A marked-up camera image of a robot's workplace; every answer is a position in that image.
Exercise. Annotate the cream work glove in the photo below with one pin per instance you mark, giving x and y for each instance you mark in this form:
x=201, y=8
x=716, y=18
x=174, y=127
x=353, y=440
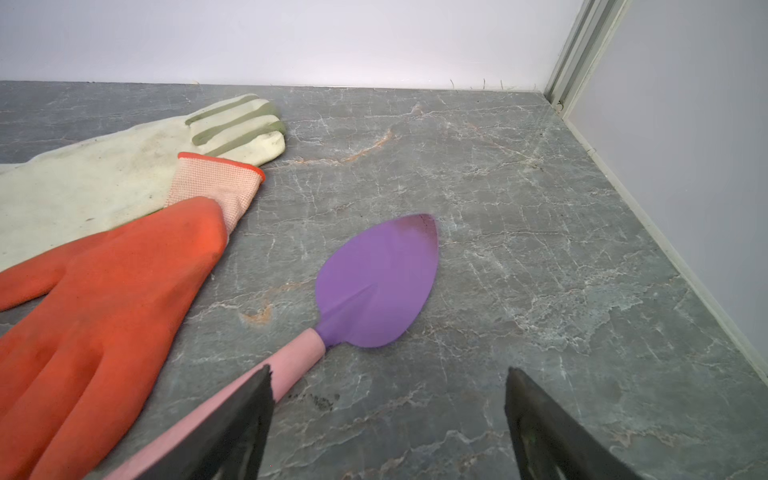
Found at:
x=101, y=183

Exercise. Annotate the red rubber glove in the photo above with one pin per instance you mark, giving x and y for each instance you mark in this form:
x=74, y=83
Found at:
x=78, y=369

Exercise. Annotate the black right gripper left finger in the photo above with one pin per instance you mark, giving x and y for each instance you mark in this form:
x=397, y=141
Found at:
x=229, y=443

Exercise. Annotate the purple trowel pink handle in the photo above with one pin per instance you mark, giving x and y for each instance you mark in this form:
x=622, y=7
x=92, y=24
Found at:
x=368, y=293

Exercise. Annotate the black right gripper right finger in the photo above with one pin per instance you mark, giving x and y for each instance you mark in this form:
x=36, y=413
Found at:
x=550, y=444

